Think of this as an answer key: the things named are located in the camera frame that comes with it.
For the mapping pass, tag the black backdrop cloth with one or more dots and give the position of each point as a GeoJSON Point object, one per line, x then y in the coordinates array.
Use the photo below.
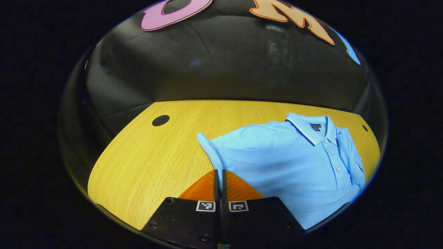
{"type": "Point", "coordinates": [225, 65]}

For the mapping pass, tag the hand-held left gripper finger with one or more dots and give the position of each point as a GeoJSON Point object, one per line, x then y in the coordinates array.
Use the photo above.
{"type": "Point", "coordinates": [225, 188]}
{"type": "Point", "coordinates": [216, 188]}

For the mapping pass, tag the light blue T-shirt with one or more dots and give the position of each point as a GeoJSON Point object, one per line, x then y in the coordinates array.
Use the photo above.
{"type": "Point", "coordinates": [287, 166]}

